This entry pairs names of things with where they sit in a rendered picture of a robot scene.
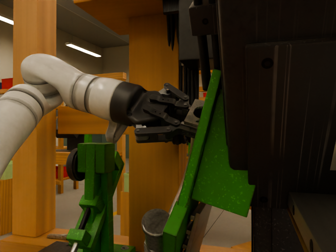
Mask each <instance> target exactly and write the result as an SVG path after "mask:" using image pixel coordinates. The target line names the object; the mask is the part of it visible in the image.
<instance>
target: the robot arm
mask: <svg viewBox="0 0 336 252"><path fill-rule="evenodd" d="M20 71H21V75H22V78H23V81H24V84H17V85H15V86H13V87H11V88H10V89H9V90H8V91H7V92H5V93H4V95H3V96H2V97H1V98H0V179H1V177H2V175H3V173H4V171H5V169H6V168H7V166H8V164H9V163H10V161H11V159H12V158H13V156H14V155H15V153H16V152H17V151H18V150H19V148H20V147H21V146H22V144H23V143H24V142H25V141H26V139H27V138H28V137H29V135H30V134H31V133H32V131H33V130H34V129H35V127H36V126H37V124H38V123H39V122H40V120H41V119H42V117H43V116H45V115H46V114H48V113H49V112H51V111H52V110H54V109H55V108H57V107H58V106H60V105H61V104H62V103H63V101H64V103H65V104H66V105H67V106H68V107H70V108H72V109H75V110H79V111H82V112H85V113H89V114H92V115H95V116H97V117H99V118H101V119H105V120H108V121H109V124H108V127H107V130H106V133H105V139H106V141H107V142H110V143H113V144H116V143H117V142H118V140H119V139H120V137H121V136H122V135H123V133H124V132H125V130H126V129H127V127H132V126H133V127H134V128H135V130H134V134H135V140H136V142H137V143H138V144H141V143H159V142H170V141H172V139H173V137H174V136H175V135H178V134H180V135H184V136H187V137H190V138H195V136H196V132H197V127H193V126H190V125H186V124H184V121H182V122H180V121H179V120H177V119H175V118H173V117H175V116H178V117H185V118H186V116H187V114H188V112H189V110H190V108H191V105H190V104H189V96H188V95H186V94H185V93H183V92H182V91H180V90H179V89H177V88H176V87H174V86H173V85H171V84H170V83H165V84H164V85H163V86H164V88H163V89H161V90H160V91H155V90H154V91H148V90H146V89H144V88H143V87H142V86H141V85H138V84H134V83H130V82H126V81H122V80H117V79H113V78H107V77H99V76H95V75H91V74H87V73H83V72H81V71H79V70H78V69H76V68H75V67H73V66H71V65H69V64H68V63H66V62H64V61H63V60H61V59H59V58H57V57H55V56H52V55H49V54H44V53H36V54H32V55H29V56H28V57H26V58H25V59H24V60H23V61H22V63H21V66H20ZM169 106H170V110H169ZM176 108H178V109H176ZM180 109H182V110H180Z"/></svg>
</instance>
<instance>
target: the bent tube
mask: <svg viewBox="0 0 336 252"><path fill-rule="evenodd" d="M204 102H205V101H203V100H199V99H195V100H194V102H193V104H192V106H191V108H190V110H189V112H188V114H187V116H186V118H185V120H184V124H185V125H188V126H192V127H196V128H198V125H199V121H200V117H201V113H202V110H203V106H204ZM194 140H195V139H194V138H191V142H190V150H189V155H188V160H187V164H186V168H185V171H184V175H183V178H182V181H181V184H180V186H179V189H178V191H177V194H176V196H175V198H174V201H173V203H172V205H171V207H170V209H169V211H168V214H169V215H170V214H171V212H172V209H173V207H174V205H175V203H176V201H179V197H180V193H181V189H182V185H183V182H184V178H185V174H186V170H187V166H188V163H189V159H190V155H191V151H192V147H193V144H194Z"/></svg>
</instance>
